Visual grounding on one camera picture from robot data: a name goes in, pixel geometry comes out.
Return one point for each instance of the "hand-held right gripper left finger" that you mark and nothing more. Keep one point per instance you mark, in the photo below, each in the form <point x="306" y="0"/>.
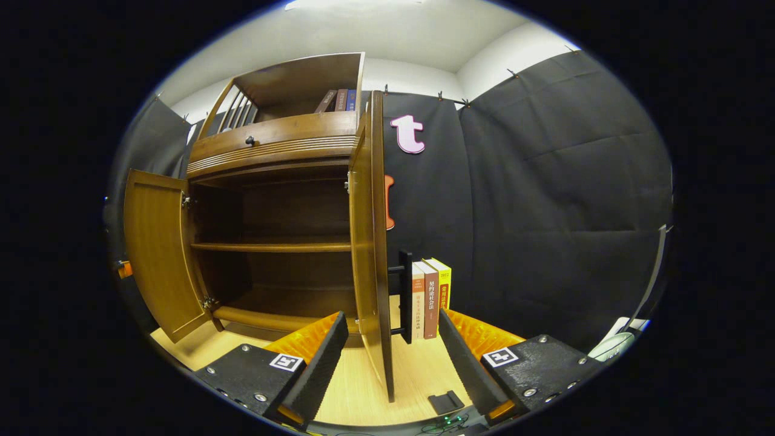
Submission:
<point x="318" y="369"/>

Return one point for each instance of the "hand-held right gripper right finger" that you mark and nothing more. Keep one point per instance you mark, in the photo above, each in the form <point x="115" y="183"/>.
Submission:
<point x="466" y="363"/>

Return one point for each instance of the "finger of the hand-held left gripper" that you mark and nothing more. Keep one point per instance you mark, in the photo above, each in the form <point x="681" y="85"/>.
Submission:
<point x="125" y="270"/>

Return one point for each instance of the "wooden shoe cabinet door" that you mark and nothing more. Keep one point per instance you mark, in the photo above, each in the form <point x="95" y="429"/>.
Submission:
<point x="366" y="242"/>
<point x="160" y="248"/>

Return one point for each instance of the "wooden double-door shoe cabinet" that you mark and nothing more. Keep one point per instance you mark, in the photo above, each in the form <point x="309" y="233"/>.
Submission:
<point x="290" y="79"/>

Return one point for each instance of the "metal door hinge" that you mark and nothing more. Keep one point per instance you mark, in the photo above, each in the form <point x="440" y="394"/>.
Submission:
<point x="186" y="200"/>
<point x="349" y="181"/>
<point x="209" y="301"/>

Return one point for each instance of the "wooden inner cabinet shelf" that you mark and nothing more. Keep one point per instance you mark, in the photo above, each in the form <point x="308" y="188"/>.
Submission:
<point x="272" y="247"/>

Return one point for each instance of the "wooden cabinet drawer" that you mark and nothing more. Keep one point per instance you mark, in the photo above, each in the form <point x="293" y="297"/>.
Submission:
<point x="272" y="136"/>

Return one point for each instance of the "small black plastic block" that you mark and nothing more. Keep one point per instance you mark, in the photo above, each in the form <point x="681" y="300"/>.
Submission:
<point x="445" y="402"/>

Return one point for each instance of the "brown-red spine book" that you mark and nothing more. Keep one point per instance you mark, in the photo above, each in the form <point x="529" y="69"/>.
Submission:
<point x="430" y="303"/>

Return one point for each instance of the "yellow book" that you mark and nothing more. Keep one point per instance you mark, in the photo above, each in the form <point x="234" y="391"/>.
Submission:
<point x="444" y="284"/>

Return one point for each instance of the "white stand with grey pole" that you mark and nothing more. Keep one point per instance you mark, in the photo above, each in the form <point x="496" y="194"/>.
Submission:
<point x="611" y="346"/>

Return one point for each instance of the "black backdrop cloth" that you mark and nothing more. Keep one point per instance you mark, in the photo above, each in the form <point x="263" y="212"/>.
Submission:
<point x="545" y="181"/>

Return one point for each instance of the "dark brown book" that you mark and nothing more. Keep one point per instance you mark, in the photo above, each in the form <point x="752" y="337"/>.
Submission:
<point x="325" y="101"/>

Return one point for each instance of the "maroon book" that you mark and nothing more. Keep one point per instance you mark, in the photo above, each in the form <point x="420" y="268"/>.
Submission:
<point x="341" y="100"/>

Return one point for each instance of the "blue book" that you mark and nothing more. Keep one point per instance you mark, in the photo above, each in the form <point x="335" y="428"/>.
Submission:
<point x="352" y="100"/>

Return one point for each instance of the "wide ceiling light panel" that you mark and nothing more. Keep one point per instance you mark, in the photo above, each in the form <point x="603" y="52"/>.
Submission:
<point x="339" y="3"/>

